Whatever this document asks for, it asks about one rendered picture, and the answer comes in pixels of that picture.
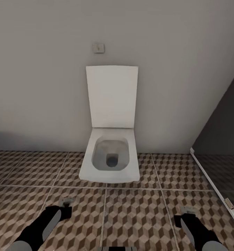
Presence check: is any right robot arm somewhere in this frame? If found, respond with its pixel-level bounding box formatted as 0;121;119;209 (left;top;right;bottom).
174;205;229;251

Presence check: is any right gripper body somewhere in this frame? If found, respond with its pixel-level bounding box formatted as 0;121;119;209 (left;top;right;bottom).
174;215;183;228

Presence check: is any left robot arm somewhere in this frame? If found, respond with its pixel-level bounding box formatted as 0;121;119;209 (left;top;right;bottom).
5;197;76;251

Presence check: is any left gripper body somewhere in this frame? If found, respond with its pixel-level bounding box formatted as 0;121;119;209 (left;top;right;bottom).
60;207;72;221

